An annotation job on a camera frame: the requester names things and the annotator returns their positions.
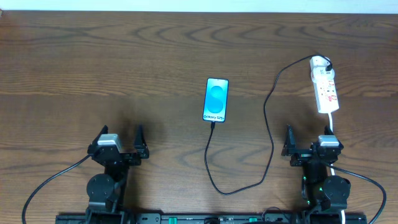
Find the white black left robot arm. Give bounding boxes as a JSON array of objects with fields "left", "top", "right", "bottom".
[{"left": 85, "top": 126, "right": 149, "bottom": 223}]

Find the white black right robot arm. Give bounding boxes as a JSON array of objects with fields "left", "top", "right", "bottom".
[{"left": 281, "top": 125, "right": 351, "bottom": 223}]

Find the blue screen smartphone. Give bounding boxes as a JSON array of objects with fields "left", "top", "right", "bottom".
[{"left": 202, "top": 78, "right": 229, "bottom": 123}]

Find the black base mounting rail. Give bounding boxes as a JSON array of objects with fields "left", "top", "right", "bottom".
[{"left": 55, "top": 212, "right": 368, "bottom": 224}]

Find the white power strip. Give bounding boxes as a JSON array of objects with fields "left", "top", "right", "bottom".
[{"left": 310, "top": 56, "right": 339, "bottom": 114}]

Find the black USB charging cable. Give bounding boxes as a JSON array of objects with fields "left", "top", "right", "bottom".
[{"left": 203, "top": 54, "right": 333, "bottom": 196}]

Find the white USB charger plug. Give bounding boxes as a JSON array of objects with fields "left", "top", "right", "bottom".
[{"left": 311, "top": 67, "right": 335, "bottom": 83}]

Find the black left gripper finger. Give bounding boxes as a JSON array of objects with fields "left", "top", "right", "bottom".
[
  {"left": 89, "top": 124, "right": 109, "bottom": 150},
  {"left": 134, "top": 125, "right": 147, "bottom": 153}
]

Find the white power strip cord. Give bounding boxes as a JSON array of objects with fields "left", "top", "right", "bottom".
[{"left": 328, "top": 112, "right": 346, "bottom": 224}]

